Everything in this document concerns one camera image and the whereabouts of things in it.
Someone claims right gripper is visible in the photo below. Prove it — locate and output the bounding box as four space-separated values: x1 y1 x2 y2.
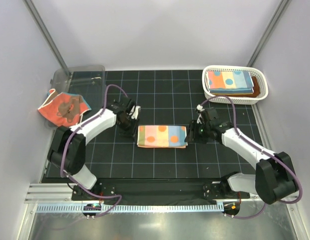
184 119 211 144

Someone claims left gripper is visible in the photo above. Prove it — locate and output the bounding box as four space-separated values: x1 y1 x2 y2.
117 115 140 142

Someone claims peach dotted towel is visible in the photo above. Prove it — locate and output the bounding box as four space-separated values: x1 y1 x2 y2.
137 125 188 149

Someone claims light blue dotted towel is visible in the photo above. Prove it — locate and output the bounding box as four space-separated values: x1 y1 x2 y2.
205 70 254 91

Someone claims salmon pink towel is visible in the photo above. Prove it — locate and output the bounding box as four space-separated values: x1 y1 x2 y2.
38 88 91 127

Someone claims brown towel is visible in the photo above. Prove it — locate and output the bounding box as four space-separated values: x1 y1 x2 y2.
226 76 260 98

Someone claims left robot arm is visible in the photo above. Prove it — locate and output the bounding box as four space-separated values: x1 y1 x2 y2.
47 96 141 200

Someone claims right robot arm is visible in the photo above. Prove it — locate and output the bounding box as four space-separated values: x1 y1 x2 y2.
185 105 302 205

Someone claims clear plastic bin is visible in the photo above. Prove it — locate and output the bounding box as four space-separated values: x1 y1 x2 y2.
51 65 106 121

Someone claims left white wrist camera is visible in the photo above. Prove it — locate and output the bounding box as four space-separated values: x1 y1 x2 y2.
129 105 141 120

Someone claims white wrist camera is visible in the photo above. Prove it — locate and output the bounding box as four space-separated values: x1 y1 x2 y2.
196 104 204 124
129 105 141 120

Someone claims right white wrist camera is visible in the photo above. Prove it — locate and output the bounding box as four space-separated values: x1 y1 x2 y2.
196 104 204 124

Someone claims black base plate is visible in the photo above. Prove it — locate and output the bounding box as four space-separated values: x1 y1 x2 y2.
71 178 250 201

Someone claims white slotted cable duct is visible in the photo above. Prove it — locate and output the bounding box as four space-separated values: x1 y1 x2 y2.
36 202 224 214

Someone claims aluminium rail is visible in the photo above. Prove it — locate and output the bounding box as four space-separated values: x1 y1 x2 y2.
24 182 299 204

